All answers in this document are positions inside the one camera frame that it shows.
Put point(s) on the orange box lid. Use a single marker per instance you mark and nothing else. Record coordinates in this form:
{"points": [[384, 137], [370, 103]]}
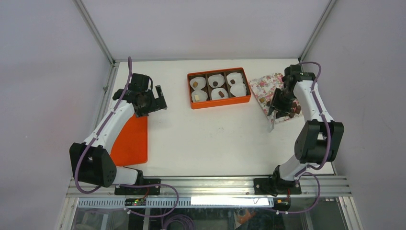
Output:
{"points": [[131, 145]]}

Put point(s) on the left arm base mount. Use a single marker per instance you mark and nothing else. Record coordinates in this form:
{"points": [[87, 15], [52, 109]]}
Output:
{"points": [[149, 186]]}

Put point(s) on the white paper cup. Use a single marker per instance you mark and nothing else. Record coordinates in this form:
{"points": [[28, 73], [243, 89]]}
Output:
{"points": [[215, 94], [235, 76], [202, 94], [238, 90], [218, 78], [198, 83]]}

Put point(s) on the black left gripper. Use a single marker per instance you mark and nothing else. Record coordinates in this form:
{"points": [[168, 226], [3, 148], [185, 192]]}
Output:
{"points": [[157, 103]]}

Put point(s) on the floral tray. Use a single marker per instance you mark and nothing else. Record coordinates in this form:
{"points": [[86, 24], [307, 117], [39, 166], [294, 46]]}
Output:
{"points": [[263, 89]]}

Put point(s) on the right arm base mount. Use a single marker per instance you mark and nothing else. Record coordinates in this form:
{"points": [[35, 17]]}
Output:
{"points": [[274, 187]]}

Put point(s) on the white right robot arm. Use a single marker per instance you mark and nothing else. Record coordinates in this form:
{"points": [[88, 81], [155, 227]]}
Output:
{"points": [[319, 140]]}

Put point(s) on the orange chocolate box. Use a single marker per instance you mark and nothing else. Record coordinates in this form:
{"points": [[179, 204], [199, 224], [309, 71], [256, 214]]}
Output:
{"points": [[214, 103]]}

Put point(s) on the metal tongs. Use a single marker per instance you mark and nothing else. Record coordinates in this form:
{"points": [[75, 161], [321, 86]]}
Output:
{"points": [[271, 120]]}

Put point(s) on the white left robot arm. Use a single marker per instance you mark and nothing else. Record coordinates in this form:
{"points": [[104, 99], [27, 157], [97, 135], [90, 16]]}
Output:
{"points": [[97, 160]]}

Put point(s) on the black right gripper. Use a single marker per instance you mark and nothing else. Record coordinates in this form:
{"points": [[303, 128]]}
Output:
{"points": [[282, 109]]}

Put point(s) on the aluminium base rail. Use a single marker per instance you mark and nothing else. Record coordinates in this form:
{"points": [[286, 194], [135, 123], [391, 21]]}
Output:
{"points": [[212, 192]]}

